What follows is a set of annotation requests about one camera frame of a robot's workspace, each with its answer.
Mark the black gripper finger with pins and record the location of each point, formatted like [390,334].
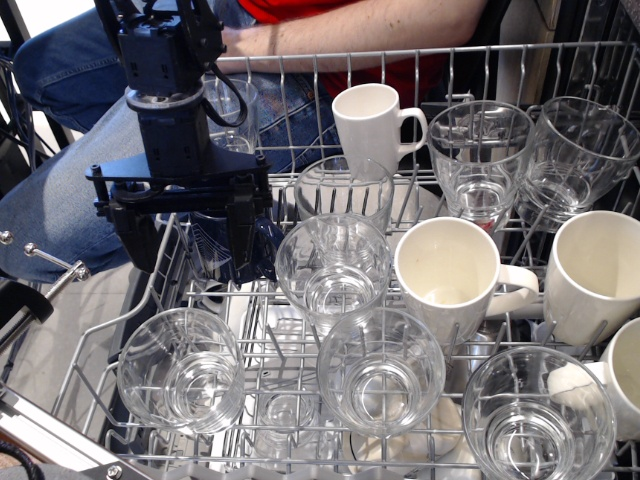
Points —
[139,236]
[242,214]

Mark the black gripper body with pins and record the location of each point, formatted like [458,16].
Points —
[227,182]

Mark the glass cup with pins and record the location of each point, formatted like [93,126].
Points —
[332,266]
[381,373]
[581,150]
[334,186]
[537,413]
[182,370]
[478,152]

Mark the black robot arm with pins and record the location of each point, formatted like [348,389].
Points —
[165,55]

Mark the person forearm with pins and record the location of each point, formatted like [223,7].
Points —
[316,42]

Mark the back left tall glass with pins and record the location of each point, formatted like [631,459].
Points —
[236,128]

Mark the small lower glass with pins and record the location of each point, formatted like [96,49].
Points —
[285,422]

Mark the dark blue mug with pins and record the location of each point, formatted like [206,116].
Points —
[212,242]

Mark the person in jeans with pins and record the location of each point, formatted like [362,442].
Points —
[72,73]

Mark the small white mug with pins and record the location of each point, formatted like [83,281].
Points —
[368,119]

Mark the large cream mug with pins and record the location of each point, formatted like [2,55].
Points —
[451,277]

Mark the right white mug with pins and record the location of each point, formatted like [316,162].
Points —
[591,286]

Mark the white mug at edge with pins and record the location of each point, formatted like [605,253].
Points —
[617,370]

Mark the metal clamp with black handle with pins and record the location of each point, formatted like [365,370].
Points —
[22,304]

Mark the grey wire dishwasher rack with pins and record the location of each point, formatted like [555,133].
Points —
[279,346]

